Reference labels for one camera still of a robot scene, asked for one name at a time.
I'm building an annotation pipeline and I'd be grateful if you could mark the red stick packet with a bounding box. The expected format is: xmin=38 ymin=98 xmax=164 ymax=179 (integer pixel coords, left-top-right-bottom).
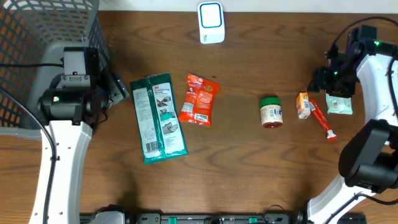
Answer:
xmin=309 ymin=100 xmax=337 ymax=141

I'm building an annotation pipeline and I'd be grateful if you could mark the grey plastic mesh basket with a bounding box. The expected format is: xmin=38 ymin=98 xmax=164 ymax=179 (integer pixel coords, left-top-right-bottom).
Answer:
xmin=0 ymin=0 xmax=109 ymax=141

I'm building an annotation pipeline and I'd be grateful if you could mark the light teal wipes packet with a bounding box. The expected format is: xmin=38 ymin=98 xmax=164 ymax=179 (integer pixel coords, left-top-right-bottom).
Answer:
xmin=325 ymin=93 xmax=353 ymax=115

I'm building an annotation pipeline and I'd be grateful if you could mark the green lid jar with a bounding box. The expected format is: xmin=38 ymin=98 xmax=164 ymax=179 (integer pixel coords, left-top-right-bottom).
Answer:
xmin=260 ymin=97 xmax=283 ymax=128

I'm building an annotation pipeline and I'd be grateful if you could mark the small orange box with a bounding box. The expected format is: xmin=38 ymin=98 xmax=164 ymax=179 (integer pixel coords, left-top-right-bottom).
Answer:
xmin=296 ymin=92 xmax=311 ymax=119

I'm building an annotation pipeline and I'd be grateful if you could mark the orange red snack bag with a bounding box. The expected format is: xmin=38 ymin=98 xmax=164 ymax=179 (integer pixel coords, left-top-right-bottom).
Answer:
xmin=178 ymin=74 xmax=220 ymax=126

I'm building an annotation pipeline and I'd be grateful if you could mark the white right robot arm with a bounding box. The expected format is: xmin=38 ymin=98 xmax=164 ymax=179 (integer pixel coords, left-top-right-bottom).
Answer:
xmin=294 ymin=37 xmax=397 ymax=223

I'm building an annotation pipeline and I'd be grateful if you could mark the white barcode scanner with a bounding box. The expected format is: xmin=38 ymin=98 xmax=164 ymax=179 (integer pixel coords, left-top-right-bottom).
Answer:
xmin=197 ymin=1 xmax=225 ymax=44

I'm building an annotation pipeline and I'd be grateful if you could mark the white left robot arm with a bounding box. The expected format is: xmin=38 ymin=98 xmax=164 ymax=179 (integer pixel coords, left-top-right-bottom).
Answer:
xmin=29 ymin=73 xmax=130 ymax=223

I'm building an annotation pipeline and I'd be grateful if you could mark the green 3M cloth package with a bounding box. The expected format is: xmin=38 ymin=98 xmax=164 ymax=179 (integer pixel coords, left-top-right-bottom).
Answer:
xmin=130 ymin=73 xmax=188 ymax=165

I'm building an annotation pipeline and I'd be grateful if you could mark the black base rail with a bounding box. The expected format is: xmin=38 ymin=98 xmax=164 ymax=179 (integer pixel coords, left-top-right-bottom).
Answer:
xmin=79 ymin=204 xmax=294 ymax=224

